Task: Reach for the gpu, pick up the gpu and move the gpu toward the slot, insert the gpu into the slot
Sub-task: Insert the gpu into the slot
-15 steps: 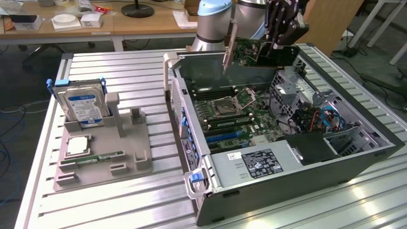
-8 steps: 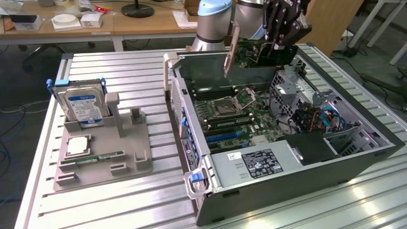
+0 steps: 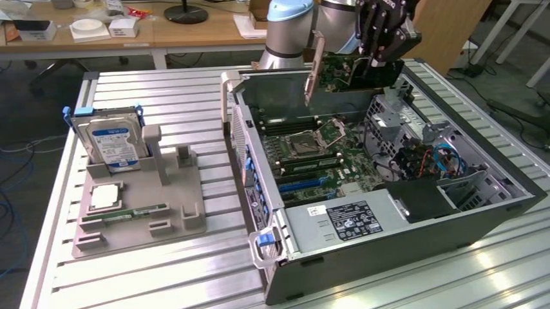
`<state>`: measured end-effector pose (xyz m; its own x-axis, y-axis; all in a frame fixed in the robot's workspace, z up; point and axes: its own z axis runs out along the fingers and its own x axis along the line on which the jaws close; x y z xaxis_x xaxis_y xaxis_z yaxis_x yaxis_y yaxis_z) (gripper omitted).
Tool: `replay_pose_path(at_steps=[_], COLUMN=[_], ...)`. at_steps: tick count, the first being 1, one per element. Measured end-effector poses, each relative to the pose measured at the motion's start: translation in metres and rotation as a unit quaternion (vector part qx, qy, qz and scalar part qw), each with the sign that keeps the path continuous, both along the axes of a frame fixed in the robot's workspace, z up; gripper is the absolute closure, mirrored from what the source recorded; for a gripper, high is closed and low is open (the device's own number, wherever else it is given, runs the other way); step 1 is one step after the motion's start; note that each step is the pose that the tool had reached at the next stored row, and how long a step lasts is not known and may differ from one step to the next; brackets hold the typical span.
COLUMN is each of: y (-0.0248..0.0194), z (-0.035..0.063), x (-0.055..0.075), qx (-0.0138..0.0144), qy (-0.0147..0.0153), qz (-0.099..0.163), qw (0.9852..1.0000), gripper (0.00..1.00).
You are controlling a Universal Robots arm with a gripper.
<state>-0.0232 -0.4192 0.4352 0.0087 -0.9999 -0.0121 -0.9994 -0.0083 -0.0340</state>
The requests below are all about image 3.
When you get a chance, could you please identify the cardboard box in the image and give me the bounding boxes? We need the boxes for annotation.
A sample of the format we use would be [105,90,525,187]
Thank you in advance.
[248,0,276,23]

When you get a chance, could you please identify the grey power supply unit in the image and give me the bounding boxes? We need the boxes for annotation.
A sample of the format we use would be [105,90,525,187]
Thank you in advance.
[282,188,414,254]

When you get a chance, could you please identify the white box with black top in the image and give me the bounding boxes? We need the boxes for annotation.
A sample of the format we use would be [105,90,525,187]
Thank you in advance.
[12,19,59,42]

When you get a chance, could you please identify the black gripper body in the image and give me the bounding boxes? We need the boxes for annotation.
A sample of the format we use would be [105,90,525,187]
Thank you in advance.
[371,0,416,32]

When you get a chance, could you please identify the silver CPU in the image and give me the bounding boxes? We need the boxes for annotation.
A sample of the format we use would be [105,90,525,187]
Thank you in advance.
[88,184,121,209]

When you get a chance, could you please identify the black open PC case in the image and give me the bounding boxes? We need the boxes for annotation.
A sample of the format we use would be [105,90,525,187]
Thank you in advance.
[219,62,549,306]

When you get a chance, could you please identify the blue floor cable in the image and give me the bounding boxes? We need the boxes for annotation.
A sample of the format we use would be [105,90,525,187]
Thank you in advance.
[0,128,36,278]

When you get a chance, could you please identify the green motherboard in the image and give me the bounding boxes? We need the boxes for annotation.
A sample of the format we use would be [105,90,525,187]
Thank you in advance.
[256,115,387,207]

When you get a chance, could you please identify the black RAM slot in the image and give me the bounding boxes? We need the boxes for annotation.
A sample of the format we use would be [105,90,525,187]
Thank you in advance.
[259,116,318,128]
[260,123,319,135]

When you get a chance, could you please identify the CPU socket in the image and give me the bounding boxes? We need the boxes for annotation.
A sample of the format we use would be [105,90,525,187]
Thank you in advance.
[286,131,324,159]

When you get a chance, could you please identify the blue disk caddy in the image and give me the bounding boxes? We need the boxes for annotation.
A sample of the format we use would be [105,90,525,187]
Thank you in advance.
[63,103,151,162]

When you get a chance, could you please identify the metal disk bay cage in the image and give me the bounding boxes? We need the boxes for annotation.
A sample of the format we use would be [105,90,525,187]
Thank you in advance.
[364,88,431,156]

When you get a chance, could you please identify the white papers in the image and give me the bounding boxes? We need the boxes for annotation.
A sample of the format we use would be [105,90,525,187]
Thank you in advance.
[232,14,271,39]

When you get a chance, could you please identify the grey parts rack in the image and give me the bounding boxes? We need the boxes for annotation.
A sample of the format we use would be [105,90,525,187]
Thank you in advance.
[71,124,208,259]

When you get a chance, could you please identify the black chair base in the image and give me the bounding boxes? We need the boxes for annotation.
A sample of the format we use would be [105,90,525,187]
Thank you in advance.
[28,59,91,97]

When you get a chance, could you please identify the metal socket cover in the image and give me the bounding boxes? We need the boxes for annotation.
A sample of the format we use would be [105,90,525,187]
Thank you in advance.
[315,117,348,149]

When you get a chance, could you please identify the green RAM stick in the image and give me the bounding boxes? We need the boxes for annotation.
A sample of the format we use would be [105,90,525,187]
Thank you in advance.
[83,201,169,223]

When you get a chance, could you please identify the small white labelled box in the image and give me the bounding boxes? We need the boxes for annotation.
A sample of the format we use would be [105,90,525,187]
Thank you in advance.
[107,17,141,39]

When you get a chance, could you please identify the white box with red button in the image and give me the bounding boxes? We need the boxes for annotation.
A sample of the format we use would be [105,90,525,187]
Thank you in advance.
[457,41,482,71]

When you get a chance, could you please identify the wooden cabinet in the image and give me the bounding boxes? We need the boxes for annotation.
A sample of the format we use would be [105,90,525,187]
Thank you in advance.
[376,0,494,71]

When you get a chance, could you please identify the black floor stand base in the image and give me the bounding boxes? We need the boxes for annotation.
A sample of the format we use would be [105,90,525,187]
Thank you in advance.
[486,96,550,130]

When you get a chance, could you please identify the hard disk with blue label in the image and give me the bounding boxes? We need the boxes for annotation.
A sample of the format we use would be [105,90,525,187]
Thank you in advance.
[71,109,145,174]

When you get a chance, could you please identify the red wire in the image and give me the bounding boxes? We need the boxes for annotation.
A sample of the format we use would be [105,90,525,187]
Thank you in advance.
[419,149,435,177]

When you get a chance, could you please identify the slanted metal disk bay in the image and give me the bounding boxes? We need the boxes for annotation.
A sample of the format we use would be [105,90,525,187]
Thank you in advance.
[435,169,513,212]

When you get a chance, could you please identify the black power adapter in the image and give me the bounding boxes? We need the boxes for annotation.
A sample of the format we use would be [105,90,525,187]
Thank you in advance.
[463,64,486,79]

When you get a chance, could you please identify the black expansion slot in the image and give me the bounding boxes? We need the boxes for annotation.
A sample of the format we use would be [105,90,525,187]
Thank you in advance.
[274,172,322,187]

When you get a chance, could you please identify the black lamp base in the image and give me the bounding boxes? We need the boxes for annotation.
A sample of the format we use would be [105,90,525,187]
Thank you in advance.
[163,5,211,25]

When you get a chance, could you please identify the black RAM stick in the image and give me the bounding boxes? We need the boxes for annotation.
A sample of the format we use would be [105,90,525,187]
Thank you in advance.
[282,154,344,175]

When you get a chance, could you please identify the red packet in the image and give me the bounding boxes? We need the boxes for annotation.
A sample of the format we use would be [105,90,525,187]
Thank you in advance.
[127,8,153,21]

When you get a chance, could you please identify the white round holder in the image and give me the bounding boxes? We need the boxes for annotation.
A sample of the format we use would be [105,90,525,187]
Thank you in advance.
[68,18,113,44]

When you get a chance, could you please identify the white table frame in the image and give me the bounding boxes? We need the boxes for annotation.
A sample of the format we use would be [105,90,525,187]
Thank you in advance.
[469,0,550,88]

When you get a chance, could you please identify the green graphics card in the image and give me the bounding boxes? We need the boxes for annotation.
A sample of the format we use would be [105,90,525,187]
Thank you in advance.
[303,30,406,108]

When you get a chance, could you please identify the wooden desk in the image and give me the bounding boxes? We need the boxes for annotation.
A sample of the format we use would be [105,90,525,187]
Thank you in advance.
[0,0,387,62]

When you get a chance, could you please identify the blue wire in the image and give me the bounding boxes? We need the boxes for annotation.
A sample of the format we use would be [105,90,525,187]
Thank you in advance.
[431,143,469,178]

